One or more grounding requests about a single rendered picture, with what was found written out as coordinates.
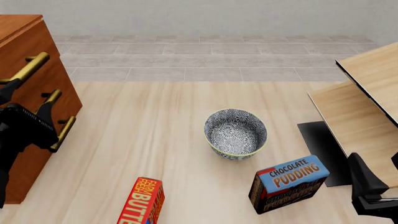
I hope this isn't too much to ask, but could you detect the wooden cabinet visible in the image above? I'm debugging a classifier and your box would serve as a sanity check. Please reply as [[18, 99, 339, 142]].
[[0, 14, 83, 204]]

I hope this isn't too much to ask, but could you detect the long brass drawer handle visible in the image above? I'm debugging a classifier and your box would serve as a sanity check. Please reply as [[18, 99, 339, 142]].
[[0, 52, 51, 85]]

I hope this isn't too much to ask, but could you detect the chocolate pudding box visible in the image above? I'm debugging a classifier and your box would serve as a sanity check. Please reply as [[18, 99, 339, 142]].
[[248, 154, 331, 215]]

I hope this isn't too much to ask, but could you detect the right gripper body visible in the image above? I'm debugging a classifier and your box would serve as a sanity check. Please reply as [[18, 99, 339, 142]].
[[351, 186, 398, 220]]

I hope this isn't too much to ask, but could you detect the red butter box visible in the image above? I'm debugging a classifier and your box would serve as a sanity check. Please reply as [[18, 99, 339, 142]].
[[116, 176, 166, 224]]

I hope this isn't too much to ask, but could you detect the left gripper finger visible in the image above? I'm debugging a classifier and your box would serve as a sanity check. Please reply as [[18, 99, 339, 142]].
[[0, 78, 22, 106], [35, 101, 59, 134]]

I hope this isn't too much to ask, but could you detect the wooden drawer with long handle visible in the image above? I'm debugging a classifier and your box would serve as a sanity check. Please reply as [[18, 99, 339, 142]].
[[0, 21, 65, 99]]

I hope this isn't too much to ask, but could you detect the patterned black white bowl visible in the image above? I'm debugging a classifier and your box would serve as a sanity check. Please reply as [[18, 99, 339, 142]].
[[203, 108, 269, 161]]

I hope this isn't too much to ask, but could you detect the pale wooden shelf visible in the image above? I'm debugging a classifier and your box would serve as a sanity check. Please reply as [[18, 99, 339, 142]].
[[307, 41, 398, 189]]

